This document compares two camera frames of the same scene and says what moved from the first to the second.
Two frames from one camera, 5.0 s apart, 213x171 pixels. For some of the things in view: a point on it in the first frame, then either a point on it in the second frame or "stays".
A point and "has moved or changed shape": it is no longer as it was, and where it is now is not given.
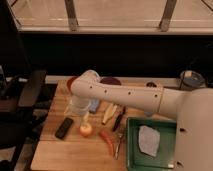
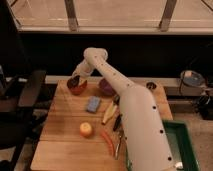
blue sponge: (94, 105) stays
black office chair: (18, 100) stays
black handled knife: (118, 119) stays
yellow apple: (86, 130) stays
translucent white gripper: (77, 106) to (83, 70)
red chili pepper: (108, 138) stays
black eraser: (64, 128) has moved or changed shape
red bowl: (69, 82) has moved or changed shape
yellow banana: (109, 113) stays
